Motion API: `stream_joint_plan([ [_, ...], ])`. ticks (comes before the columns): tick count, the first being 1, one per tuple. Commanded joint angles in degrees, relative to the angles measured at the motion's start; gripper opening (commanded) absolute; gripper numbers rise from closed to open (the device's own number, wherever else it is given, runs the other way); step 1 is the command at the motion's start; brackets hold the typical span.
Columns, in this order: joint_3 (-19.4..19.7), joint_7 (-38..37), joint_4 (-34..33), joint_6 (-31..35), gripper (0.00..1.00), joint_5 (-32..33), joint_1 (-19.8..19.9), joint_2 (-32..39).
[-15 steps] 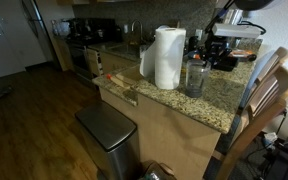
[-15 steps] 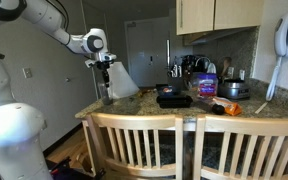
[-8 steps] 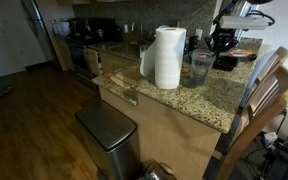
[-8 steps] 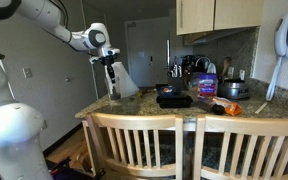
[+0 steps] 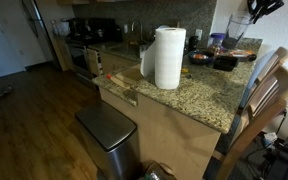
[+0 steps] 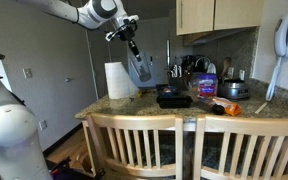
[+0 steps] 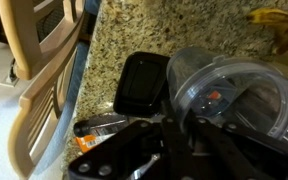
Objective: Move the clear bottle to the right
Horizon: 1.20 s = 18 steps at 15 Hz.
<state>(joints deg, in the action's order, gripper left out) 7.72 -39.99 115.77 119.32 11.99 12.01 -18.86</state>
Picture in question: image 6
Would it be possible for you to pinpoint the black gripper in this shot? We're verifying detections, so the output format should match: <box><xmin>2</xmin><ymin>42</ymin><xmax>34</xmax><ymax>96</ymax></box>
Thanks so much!
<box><xmin>118</xmin><ymin>20</ymin><xmax>142</xmax><ymax>63</ymax></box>

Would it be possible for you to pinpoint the chrome vertical pole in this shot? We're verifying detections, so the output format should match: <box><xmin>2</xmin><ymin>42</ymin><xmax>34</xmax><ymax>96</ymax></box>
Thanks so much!
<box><xmin>165</xmin><ymin>39</ymin><xmax>171</xmax><ymax>72</ymax></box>

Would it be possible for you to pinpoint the white paper towel roll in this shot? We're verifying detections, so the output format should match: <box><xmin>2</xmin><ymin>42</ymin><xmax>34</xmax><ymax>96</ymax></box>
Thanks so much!
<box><xmin>103</xmin><ymin>61</ymin><xmax>140</xmax><ymax>100</ymax></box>

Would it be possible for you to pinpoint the dark knife block with utensils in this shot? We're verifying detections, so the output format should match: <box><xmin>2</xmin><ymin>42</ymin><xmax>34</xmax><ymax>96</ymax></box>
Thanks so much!
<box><xmin>168</xmin><ymin>57</ymin><xmax>188</xmax><ymax>91</ymax></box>

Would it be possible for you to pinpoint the dark blue round container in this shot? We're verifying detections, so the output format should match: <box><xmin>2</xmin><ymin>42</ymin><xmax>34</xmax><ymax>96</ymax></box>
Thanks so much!
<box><xmin>155</xmin><ymin>83</ymin><xmax>182</xmax><ymax>98</ymax></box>

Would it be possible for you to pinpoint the black coffee maker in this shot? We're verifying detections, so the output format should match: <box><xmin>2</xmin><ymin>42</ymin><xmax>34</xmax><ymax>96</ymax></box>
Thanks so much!
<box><xmin>180</xmin><ymin>54</ymin><xmax>205</xmax><ymax>82</ymax></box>

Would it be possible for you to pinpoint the black plastic tray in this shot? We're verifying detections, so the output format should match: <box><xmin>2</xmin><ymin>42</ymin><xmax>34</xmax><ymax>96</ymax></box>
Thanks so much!
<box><xmin>156</xmin><ymin>94</ymin><xmax>194</xmax><ymax>110</ymax></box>

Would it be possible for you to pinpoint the light wood cabinet door narrow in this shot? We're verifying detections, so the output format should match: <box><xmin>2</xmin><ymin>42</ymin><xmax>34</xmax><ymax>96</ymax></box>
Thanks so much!
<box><xmin>176</xmin><ymin>0</ymin><xmax>215</xmax><ymax>36</ymax></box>

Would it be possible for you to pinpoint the light wooden slat chair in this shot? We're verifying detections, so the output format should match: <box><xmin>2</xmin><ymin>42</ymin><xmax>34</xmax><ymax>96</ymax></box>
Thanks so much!
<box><xmin>193</xmin><ymin>114</ymin><xmax>288</xmax><ymax>180</ymax></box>
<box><xmin>85</xmin><ymin>112</ymin><xmax>184</xmax><ymax>180</ymax></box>

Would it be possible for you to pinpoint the clear jar blue label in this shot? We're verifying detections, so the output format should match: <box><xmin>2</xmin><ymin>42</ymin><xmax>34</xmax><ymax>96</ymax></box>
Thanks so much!
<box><xmin>190</xmin><ymin>72</ymin><xmax>219</xmax><ymax>98</ymax></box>

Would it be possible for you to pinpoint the black round-headed tool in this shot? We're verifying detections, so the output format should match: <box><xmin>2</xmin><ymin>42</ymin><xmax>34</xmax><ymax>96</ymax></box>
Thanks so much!
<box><xmin>193</xmin><ymin>99</ymin><xmax>226</xmax><ymax>116</ymax></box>

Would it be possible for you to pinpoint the silver rice cooker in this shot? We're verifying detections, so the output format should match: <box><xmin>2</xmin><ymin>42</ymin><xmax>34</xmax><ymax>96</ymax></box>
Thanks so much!
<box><xmin>217</xmin><ymin>78</ymin><xmax>251</xmax><ymax>101</ymax></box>

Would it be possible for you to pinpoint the light wood cabinet door wide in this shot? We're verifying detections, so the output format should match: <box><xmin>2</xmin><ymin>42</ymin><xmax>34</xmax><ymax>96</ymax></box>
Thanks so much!
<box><xmin>213</xmin><ymin>0</ymin><xmax>265</xmax><ymax>32</ymax></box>

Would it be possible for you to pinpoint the orange snack packet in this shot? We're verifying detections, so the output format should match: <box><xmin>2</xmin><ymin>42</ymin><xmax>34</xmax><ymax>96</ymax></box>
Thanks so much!
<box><xmin>213</xmin><ymin>96</ymin><xmax>243</xmax><ymax>117</ymax></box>

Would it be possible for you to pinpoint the black and red floor gear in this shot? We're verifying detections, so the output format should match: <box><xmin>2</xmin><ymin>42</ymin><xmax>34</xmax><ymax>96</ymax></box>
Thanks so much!
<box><xmin>48</xmin><ymin>156</ymin><xmax>106</xmax><ymax>180</ymax></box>

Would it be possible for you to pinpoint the thin wooden stick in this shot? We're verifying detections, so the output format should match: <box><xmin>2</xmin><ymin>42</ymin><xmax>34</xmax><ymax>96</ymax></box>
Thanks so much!
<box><xmin>254</xmin><ymin>101</ymin><xmax>269</xmax><ymax>115</ymax></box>

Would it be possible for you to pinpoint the white light switch plate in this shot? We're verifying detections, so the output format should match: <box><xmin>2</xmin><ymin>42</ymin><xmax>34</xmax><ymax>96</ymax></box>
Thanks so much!
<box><xmin>22</xmin><ymin>67</ymin><xmax>34</xmax><ymax>80</ymax></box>

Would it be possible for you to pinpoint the white wall outlet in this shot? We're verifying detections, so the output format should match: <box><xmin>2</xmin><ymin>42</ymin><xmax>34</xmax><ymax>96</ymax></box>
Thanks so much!
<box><xmin>38</xmin><ymin>119</ymin><xmax>49</xmax><ymax>132</ymax></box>

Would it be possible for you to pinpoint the white wall phone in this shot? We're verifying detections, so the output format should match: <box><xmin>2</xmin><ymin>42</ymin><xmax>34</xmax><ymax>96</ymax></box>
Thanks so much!
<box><xmin>265</xmin><ymin>11</ymin><xmax>288</xmax><ymax>103</ymax></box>

